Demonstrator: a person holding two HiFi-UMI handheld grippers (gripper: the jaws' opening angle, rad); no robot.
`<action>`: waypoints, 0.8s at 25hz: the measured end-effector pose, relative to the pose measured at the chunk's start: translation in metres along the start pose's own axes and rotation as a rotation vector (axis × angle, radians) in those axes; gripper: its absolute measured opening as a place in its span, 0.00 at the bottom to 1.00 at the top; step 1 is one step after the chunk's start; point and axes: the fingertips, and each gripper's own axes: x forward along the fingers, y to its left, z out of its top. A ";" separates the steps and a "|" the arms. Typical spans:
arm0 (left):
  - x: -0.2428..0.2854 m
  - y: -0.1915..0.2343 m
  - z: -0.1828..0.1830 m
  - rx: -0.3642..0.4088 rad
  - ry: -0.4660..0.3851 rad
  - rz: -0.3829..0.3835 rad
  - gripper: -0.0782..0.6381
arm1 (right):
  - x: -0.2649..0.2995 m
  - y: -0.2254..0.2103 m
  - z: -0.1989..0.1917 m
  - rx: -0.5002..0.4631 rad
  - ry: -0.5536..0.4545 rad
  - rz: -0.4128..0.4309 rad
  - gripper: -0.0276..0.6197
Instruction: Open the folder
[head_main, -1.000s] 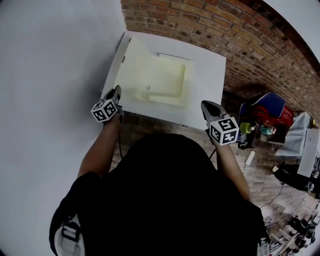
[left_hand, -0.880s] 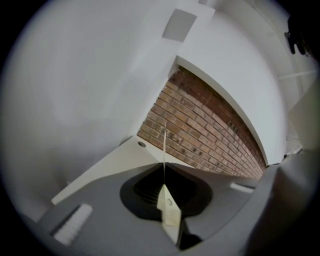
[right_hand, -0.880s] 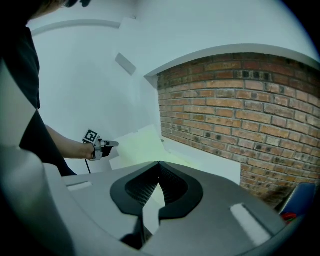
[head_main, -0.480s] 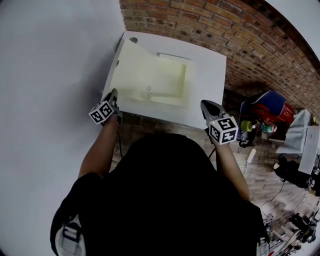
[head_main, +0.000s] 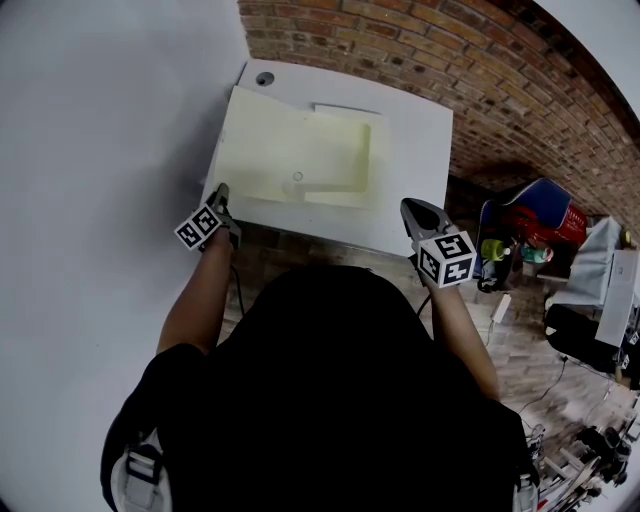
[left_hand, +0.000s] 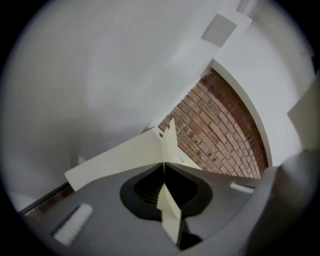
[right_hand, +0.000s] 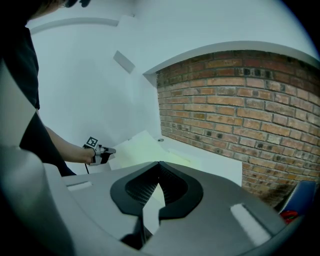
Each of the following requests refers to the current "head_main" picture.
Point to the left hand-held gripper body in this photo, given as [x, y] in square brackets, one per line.
[197, 227]

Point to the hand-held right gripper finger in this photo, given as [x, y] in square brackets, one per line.
[435, 220]
[412, 225]

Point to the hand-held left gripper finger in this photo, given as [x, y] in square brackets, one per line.
[221, 197]

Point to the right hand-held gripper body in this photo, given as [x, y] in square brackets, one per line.
[446, 260]

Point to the person's right forearm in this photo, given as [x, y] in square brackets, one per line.
[465, 345]

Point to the person's left forearm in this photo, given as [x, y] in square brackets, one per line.
[197, 305]

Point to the green bottle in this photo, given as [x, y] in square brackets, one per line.
[494, 249]

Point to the black bag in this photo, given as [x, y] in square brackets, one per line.
[500, 277]

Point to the white power adapter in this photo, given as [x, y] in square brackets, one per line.
[501, 309]

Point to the teal bottle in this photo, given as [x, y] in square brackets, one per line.
[536, 255]

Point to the red bag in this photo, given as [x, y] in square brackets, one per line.
[550, 225]

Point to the blue chair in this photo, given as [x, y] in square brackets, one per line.
[547, 197]

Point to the pale grey cloth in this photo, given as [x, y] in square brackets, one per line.
[590, 265]

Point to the white box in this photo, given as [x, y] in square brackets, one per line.
[620, 300]

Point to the person in dark clothing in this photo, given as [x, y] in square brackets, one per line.
[325, 400]

